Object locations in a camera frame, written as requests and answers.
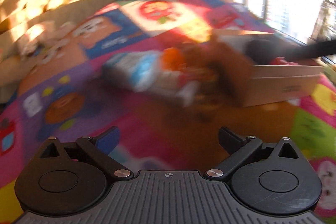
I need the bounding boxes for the blue white tissue pack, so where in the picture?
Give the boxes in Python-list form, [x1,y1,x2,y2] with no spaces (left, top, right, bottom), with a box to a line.
[101,50,161,92]

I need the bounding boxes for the orange plastic toy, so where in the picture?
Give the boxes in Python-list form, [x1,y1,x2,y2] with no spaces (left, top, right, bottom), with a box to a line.
[161,47,186,71]

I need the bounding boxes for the white cardboard box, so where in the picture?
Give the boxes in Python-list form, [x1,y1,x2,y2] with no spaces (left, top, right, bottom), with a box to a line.
[209,29,322,107]

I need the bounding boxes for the colourful cartoon play mat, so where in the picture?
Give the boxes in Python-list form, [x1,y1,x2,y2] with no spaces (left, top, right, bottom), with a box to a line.
[1,0,335,223]

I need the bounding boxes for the crumpled white cloth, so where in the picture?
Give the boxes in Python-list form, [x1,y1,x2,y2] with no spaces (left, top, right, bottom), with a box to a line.
[15,20,76,60]

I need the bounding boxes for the beige sofa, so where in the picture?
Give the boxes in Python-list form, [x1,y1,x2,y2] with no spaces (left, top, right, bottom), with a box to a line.
[1,0,116,104]

